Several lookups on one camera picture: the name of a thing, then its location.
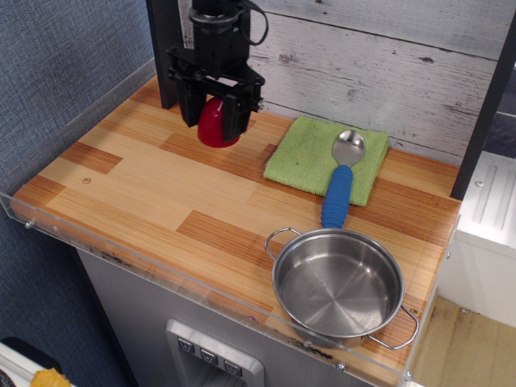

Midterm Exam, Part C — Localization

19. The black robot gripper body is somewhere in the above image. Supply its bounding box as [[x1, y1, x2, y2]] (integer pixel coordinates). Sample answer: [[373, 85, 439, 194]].
[[168, 11, 264, 112]]

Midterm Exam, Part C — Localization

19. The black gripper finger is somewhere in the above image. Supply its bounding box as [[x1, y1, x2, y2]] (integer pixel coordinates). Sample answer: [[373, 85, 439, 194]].
[[223, 94, 251, 142], [174, 76, 206, 127]]

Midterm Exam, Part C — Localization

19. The red plastic strawberry toy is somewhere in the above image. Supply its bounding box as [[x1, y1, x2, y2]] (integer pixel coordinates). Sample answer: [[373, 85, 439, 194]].
[[198, 97, 239, 148]]

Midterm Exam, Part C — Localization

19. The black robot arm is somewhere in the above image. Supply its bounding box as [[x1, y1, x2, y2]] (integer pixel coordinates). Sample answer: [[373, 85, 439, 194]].
[[169, 1, 265, 148]]

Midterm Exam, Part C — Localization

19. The green microfiber cloth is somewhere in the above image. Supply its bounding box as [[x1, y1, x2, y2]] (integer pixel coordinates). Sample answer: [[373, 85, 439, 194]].
[[263, 117, 389, 206]]

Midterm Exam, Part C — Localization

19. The yellow object bottom left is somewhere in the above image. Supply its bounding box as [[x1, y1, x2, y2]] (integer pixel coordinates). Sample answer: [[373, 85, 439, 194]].
[[29, 368, 72, 387]]

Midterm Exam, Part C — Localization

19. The stainless steel pot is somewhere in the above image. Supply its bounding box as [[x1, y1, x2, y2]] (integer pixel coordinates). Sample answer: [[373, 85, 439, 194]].
[[264, 228, 419, 351]]

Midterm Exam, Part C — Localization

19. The silver dispenser button panel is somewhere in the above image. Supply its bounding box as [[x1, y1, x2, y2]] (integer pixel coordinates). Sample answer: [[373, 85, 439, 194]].
[[166, 318, 265, 387]]

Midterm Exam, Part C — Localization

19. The white ribbed appliance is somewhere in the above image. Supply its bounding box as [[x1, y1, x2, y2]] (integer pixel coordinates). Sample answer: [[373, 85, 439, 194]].
[[455, 151, 516, 251]]

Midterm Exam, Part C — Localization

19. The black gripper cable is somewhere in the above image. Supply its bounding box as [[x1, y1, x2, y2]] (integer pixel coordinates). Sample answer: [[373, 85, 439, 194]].
[[239, 0, 269, 48]]

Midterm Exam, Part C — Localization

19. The dark vertical post left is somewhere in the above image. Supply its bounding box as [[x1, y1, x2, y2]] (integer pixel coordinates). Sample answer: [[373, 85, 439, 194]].
[[146, 0, 184, 109]]

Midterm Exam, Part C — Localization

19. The dark vertical post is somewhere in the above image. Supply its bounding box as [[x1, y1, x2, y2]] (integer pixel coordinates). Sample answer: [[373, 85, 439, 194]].
[[450, 15, 515, 200], [146, 0, 184, 109]]

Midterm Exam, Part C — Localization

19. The blue handled metal spoon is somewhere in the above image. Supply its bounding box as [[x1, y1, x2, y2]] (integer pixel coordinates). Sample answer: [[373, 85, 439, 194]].
[[321, 130, 364, 228]]

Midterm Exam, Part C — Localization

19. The dark vertical post right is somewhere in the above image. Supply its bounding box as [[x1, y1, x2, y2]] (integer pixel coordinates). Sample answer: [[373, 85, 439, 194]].
[[450, 15, 515, 200]]

